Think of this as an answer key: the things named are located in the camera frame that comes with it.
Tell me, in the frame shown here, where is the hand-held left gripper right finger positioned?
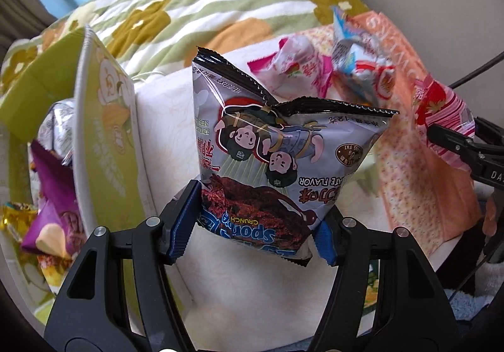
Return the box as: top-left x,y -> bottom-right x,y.
313,207 -> 459,352

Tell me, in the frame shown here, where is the purple potato chips bag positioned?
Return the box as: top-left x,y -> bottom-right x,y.
21,139 -> 89,258

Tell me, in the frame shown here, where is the yellow black snack bag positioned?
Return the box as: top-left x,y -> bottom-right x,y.
0,200 -> 38,242

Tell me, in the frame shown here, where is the white grey snack bag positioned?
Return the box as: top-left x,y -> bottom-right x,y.
37,98 -> 77,167

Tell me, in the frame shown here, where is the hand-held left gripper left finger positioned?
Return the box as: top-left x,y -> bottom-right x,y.
43,180 -> 202,352

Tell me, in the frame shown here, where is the pink strawberry snack packet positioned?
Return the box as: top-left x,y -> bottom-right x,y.
247,35 -> 335,98

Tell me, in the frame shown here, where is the silver blue red snack bag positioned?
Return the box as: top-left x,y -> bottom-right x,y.
331,5 -> 396,101

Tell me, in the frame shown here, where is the grey cartoon snack bag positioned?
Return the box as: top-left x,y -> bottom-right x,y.
192,46 -> 399,268

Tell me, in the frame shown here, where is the green cardboard box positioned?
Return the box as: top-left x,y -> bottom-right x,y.
0,26 -> 190,333

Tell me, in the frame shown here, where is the brown curtain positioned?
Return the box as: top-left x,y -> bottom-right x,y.
0,0 -> 56,41

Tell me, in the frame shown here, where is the blue fuzzy cloth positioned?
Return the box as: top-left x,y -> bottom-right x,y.
445,289 -> 497,337

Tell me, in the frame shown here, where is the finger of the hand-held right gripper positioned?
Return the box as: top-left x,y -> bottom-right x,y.
427,123 -> 479,171

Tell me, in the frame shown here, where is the person's right hand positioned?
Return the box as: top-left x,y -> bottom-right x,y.
482,194 -> 504,236

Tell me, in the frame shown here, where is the long pink orange package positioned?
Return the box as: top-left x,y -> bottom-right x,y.
311,11 -> 483,254

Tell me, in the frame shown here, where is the small green snack packet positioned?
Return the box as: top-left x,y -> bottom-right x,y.
364,257 -> 381,315

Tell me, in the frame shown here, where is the pink striped strawberry packet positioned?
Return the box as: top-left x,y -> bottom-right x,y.
411,76 -> 477,171

